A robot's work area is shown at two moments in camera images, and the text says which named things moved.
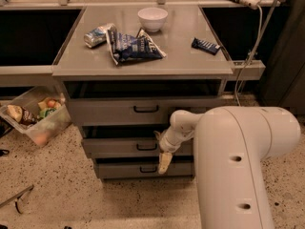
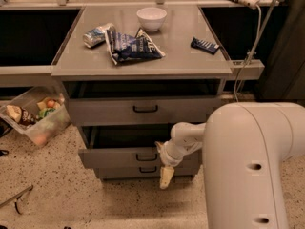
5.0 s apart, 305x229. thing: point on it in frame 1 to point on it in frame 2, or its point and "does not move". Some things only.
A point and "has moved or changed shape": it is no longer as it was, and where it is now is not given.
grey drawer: x=122 y=148 has moved or changed shape
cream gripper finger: x=164 y=161 to x=166 y=175
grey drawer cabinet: x=125 y=70 does not move
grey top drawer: x=97 y=103 does not move
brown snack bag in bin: x=22 y=114 does not move
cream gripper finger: x=157 y=135 to x=159 y=146
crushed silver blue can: x=96 y=36 does not move
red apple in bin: x=50 y=104 does not move
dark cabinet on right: x=283 y=84 does not move
